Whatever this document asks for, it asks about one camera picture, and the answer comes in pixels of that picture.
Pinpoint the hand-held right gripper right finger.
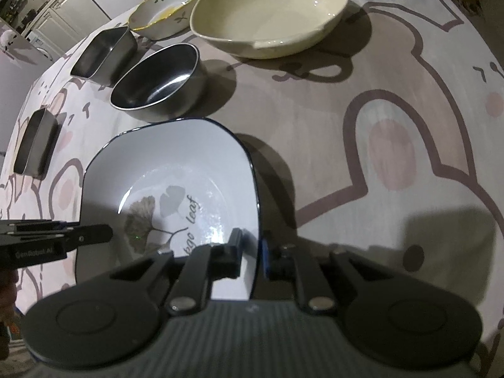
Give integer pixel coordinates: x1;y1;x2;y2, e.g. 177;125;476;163
261;235;403;316

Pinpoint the floral ceramic bowl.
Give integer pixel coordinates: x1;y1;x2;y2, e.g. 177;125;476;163
128;0;209;41

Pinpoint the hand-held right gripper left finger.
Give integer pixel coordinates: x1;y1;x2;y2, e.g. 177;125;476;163
100;227;245;318

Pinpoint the round steel bowl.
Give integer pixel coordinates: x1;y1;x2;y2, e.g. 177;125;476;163
109;43;207;123

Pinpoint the white square leaf-print plate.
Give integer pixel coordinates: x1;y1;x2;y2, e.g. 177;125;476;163
75;118;264;304

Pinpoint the rectangular steel container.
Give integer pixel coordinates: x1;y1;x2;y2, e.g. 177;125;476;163
70;26;138;86
13;107;60;177

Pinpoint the bear print tablecloth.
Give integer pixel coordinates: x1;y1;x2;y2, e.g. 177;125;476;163
0;0;504;363

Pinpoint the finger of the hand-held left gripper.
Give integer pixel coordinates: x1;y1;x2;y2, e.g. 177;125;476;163
64;224;114;251
9;219;80;231

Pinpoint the white kitchen cabinet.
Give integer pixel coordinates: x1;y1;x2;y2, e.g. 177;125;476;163
21;0;113;58

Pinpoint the large cream bowl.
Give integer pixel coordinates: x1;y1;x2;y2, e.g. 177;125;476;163
190;0;350;60

